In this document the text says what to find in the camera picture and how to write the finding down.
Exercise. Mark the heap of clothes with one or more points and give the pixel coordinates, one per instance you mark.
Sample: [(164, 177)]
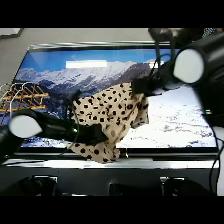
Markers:
[(213, 31)]

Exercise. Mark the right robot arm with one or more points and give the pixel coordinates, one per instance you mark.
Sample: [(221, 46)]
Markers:
[(200, 63)]

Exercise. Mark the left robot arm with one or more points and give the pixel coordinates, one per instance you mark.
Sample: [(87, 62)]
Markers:
[(50, 126)]

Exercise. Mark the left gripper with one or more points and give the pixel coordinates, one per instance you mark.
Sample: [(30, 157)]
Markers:
[(98, 134)]

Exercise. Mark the silver frame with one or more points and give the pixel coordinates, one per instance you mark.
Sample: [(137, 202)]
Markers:
[(150, 163)]

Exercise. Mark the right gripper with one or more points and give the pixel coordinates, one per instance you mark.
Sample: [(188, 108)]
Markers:
[(143, 87)]

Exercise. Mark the brown clothes hanger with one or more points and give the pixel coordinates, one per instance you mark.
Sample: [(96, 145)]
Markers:
[(26, 96), (23, 108)]

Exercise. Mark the cream black-dotted shirt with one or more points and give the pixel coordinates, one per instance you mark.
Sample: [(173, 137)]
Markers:
[(110, 110)]

